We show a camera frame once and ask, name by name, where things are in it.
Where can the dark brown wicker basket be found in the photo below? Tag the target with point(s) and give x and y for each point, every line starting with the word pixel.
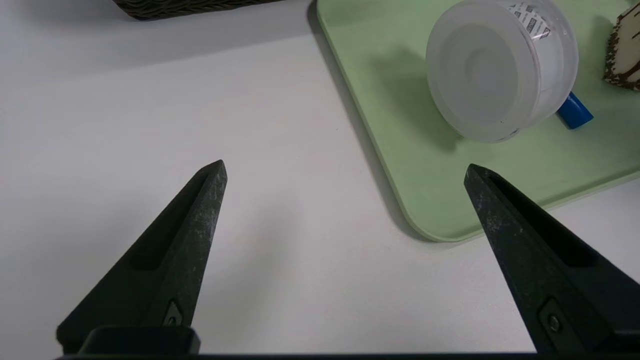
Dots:
pixel 175 7

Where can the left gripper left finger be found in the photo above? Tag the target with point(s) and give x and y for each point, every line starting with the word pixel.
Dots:
pixel 175 260

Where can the light green plastic tray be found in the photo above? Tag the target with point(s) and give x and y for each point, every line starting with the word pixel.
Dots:
pixel 400 165

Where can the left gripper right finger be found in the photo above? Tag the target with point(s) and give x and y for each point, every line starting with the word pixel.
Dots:
pixel 540 270

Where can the white tape roll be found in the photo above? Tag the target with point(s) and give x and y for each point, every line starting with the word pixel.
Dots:
pixel 485 75

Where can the chocolate blueberry cake slice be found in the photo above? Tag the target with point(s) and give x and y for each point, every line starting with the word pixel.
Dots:
pixel 627 55

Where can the blue and white marker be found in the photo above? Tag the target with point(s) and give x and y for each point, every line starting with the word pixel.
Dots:
pixel 575 112

